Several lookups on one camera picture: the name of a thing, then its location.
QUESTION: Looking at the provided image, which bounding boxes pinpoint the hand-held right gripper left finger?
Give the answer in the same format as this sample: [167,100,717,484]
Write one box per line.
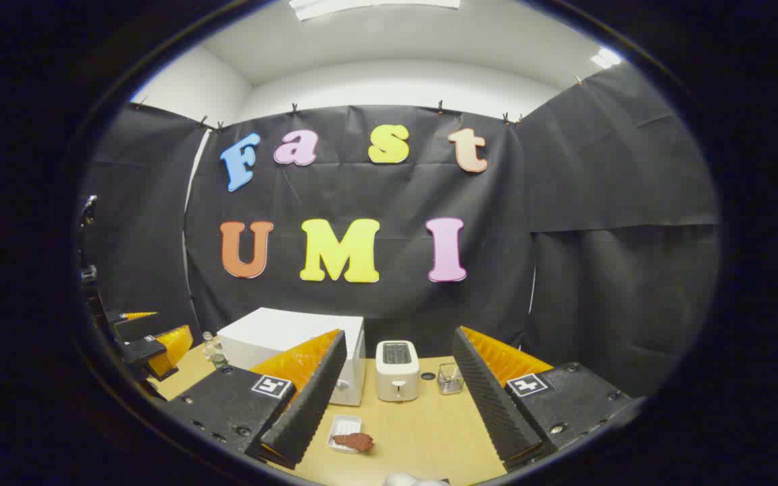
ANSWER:
[159,329,348,470]

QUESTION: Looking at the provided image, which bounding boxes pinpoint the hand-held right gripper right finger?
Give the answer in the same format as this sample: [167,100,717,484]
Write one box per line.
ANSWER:
[452,326,640,472]

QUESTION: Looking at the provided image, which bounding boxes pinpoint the brown meat piece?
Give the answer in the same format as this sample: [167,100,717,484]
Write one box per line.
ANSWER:
[333,433,375,453]

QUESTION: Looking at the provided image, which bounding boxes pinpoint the white microwave oven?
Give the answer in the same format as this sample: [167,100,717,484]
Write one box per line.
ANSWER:
[217,307,366,407]

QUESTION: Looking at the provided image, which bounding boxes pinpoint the white rectangular tray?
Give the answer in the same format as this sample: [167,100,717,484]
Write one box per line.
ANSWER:
[327,415,363,452]

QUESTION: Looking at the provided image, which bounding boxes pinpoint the clear plastic water bottle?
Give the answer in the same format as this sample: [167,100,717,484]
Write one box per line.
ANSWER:
[201,331,230,371]

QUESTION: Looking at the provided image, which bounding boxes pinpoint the white toaster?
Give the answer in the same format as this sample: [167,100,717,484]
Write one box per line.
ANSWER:
[375,340,421,403]

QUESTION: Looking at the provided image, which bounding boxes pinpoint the ceiling light panel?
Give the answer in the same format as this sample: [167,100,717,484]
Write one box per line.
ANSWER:
[289,0,461,21]
[590,47,623,70]

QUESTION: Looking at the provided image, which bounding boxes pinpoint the wire mesh holder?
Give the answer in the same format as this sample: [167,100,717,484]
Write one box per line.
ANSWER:
[438,363,465,395]

